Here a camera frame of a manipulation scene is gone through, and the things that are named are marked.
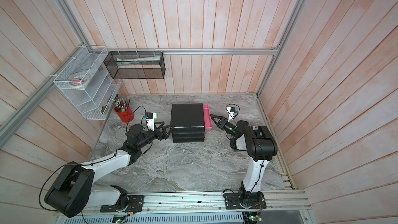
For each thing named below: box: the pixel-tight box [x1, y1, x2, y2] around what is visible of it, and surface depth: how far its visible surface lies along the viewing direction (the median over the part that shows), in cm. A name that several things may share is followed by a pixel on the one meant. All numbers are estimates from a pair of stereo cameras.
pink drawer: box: [203, 104, 213, 131], surface depth 92 cm
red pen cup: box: [114, 106, 135, 123], surface depth 101 cm
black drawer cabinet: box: [170, 103, 205, 144], surface depth 86 cm
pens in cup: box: [111, 96, 131, 113], surface depth 95 cm
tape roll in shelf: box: [68, 75, 90, 89], surface depth 76 cm
